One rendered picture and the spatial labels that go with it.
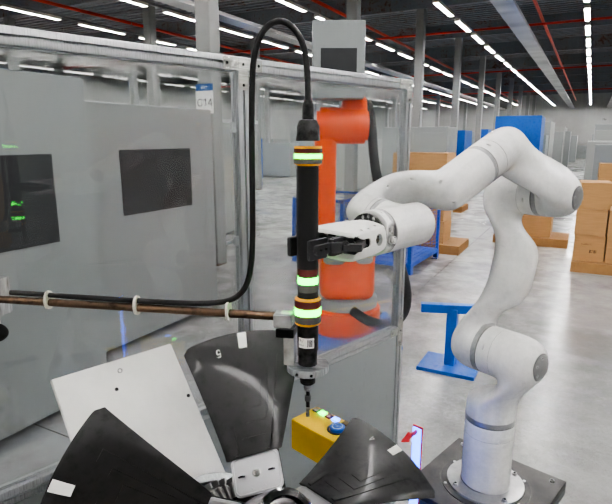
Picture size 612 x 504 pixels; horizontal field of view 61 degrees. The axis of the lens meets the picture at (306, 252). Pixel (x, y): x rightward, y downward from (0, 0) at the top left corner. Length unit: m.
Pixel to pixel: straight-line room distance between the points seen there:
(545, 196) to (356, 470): 0.71
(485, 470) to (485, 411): 0.16
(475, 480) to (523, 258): 0.57
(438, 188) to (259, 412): 0.55
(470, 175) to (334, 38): 3.66
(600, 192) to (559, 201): 6.88
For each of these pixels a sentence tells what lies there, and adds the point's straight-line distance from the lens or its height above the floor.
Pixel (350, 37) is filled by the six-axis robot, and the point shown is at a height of 2.63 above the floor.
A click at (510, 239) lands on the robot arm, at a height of 1.59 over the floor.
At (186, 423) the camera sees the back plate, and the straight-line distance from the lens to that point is 1.20.
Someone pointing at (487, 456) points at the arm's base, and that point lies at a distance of 1.44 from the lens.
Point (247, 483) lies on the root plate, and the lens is 1.00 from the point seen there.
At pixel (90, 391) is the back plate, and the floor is 1.33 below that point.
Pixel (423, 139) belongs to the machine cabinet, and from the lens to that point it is 11.38.
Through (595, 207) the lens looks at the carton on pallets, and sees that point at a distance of 8.18.
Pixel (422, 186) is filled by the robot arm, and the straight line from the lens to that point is 1.09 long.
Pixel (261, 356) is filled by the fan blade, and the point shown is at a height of 1.41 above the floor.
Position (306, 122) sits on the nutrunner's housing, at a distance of 0.80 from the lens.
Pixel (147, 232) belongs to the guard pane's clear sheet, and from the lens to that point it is 1.48.
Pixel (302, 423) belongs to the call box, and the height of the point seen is 1.07.
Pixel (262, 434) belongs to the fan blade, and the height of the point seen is 1.30.
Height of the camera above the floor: 1.82
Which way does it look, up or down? 12 degrees down
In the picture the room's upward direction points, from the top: straight up
